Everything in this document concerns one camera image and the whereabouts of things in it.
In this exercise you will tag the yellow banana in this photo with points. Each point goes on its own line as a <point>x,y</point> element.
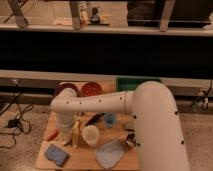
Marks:
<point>73,134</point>

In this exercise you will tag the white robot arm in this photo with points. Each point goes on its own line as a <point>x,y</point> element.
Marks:
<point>160,143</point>

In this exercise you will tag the small blue cup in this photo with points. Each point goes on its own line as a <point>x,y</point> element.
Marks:
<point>109,119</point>

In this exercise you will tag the white plastic cup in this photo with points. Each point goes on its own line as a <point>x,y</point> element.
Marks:
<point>90,135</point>

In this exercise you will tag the small metal cup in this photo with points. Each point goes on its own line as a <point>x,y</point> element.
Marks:
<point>130,140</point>

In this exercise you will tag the red bowl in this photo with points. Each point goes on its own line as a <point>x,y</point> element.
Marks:
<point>91,89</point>

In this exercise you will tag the green plastic tray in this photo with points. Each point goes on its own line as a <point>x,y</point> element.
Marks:
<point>130,84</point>

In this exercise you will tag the purple bowl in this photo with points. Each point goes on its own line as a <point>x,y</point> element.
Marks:
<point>64,86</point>

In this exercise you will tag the grey sponge block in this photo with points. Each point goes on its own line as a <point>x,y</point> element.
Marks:
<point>129,126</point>

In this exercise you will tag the wooden board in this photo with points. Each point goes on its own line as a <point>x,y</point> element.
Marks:
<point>83,158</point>

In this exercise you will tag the light blue cloth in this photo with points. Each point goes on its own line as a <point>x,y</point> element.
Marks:
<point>109,154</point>

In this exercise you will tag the blue sponge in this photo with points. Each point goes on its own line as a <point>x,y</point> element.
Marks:
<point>56,155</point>

